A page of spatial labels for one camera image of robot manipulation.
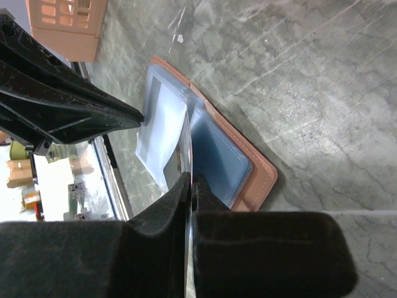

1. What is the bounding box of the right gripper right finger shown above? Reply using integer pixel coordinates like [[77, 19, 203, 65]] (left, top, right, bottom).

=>
[[192, 175, 357, 297]]

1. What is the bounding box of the peach file organizer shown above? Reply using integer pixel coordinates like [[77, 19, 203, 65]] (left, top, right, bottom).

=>
[[25, 0, 108, 63]]

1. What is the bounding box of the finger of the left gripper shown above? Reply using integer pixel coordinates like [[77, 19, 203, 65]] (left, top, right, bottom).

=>
[[1, 14, 143, 145]]

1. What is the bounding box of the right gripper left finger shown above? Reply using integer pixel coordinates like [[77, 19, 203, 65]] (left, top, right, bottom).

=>
[[1, 172, 191, 297]]

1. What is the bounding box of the aluminium rail frame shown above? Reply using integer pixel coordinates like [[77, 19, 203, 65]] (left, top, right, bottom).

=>
[[71, 61, 134, 221]]

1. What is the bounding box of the brown leather card holder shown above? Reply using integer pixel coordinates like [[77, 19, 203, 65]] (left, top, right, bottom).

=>
[[135, 56, 278, 212]]

